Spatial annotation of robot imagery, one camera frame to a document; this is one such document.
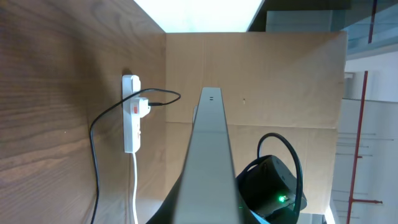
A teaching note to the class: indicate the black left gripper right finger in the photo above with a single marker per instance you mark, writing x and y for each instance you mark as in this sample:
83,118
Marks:
246,214

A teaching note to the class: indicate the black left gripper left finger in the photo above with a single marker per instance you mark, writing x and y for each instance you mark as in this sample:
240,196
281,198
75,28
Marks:
171,207

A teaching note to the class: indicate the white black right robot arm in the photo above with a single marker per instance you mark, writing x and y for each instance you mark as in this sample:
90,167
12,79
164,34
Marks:
267,191

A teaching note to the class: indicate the white USB charger adapter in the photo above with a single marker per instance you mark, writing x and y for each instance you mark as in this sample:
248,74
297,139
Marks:
140,107

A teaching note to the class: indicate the white power strip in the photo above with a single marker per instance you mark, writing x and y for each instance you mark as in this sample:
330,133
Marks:
131,120

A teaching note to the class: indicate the brown cardboard panel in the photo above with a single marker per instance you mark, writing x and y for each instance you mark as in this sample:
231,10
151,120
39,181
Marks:
286,83

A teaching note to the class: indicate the red pipe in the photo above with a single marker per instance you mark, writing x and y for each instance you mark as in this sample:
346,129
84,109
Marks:
351,199

